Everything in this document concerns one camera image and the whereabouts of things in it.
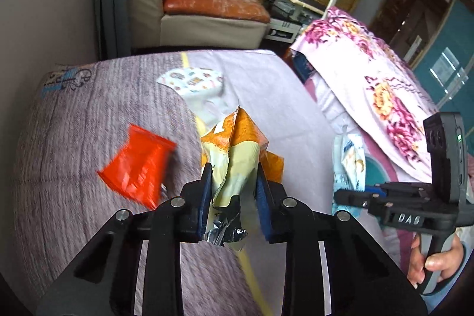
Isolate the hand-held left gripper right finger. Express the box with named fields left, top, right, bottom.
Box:
left=255, top=161, right=428, bottom=316

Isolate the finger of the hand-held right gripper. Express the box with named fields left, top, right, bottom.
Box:
left=365, top=183, right=434, bottom=200
left=333, top=190, right=393, bottom=217

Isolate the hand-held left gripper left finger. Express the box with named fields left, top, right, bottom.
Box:
left=35, top=162, right=213, bottom=316

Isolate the white blue plastic wrapper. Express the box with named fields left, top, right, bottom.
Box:
left=331, top=133, right=367, bottom=218

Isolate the orange yellow snack bag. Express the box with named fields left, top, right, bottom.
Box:
left=200, top=105, right=286, bottom=252

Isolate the person's right hand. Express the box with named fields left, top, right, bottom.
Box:
left=407, top=232, right=465, bottom=285

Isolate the red plastic packet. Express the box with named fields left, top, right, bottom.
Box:
left=97, top=123, right=177, bottom=209

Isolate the white printed packet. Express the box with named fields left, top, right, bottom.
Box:
left=156, top=66, right=227, bottom=126

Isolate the pink floral blanket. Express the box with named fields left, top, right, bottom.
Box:
left=289, top=7, right=474, bottom=265

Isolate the teal cabinet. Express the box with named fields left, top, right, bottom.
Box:
left=413, top=1, right=474, bottom=109

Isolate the blue box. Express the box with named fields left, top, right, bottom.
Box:
left=292, top=51, right=315, bottom=83

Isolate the grey purple bed blanket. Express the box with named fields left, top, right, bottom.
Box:
left=13, top=49, right=334, bottom=316

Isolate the cream armchair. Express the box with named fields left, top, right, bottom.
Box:
left=128, top=0, right=271, bottom=50

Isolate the orange seat cushion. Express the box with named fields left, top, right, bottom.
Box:
left=162, top=0, right=271, bottom=23

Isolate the black stereo equipment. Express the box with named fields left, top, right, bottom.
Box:
left=265, top=0, right=326, bottom=43

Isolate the wooden door frame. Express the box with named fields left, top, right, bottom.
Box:
left=370, top=0, right=456, bottom=61

